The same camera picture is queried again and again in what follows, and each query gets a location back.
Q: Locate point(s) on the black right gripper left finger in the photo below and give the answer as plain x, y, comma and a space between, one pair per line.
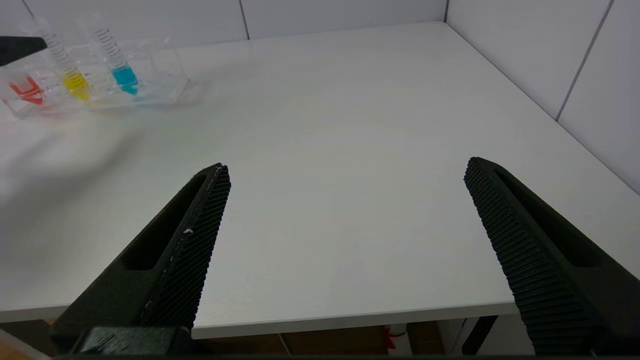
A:
165, 270

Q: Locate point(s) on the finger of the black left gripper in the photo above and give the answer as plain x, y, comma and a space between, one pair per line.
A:
17, 49

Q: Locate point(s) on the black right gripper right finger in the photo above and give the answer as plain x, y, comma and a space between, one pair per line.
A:
545, 260

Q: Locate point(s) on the test tube with yellow pigment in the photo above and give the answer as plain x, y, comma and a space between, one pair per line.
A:
75, 84

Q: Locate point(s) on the test tube with red pigment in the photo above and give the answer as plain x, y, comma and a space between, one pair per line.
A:
27, 92

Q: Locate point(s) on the test tube with blue pigment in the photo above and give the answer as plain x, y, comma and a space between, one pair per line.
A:
125, 79

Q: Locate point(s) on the clear acrylic test tube rack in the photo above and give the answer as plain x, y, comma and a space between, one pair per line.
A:
160, 85

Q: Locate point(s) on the black table leg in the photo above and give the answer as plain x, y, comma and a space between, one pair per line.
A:
477, 335

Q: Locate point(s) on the red and white object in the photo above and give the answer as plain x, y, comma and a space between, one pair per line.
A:
397, 337

